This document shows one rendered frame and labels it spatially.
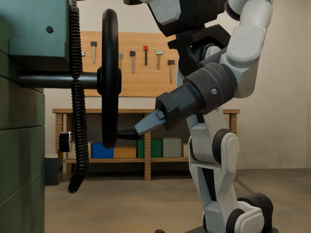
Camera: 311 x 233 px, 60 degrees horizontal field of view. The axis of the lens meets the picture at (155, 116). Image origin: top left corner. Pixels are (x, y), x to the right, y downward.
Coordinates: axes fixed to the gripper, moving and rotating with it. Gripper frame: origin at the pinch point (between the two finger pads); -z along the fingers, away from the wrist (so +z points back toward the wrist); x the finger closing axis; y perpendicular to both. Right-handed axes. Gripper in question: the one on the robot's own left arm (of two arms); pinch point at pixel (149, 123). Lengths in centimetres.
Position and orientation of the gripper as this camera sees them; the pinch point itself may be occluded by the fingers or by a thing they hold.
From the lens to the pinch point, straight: 53.6
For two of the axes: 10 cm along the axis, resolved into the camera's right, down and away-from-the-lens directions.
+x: -0.3, 2.6, 9.7
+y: -5.2, -8.3, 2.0
